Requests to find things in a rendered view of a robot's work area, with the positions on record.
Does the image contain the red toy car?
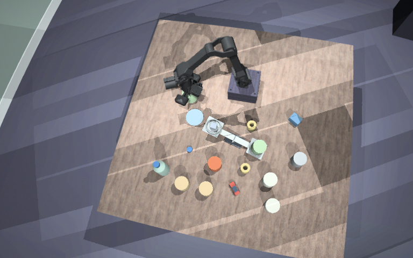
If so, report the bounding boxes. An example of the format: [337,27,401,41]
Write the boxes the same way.
[230,182,240,196]

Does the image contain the light blue block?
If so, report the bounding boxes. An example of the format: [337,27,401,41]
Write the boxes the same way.
[288,113,302,127]

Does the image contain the orange-brown cylinder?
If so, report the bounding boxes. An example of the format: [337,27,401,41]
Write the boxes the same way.
[208,156,222,172]

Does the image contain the white cylinder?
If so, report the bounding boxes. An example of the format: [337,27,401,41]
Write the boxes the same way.
[262,173,277,188]
[264,198,280,213]

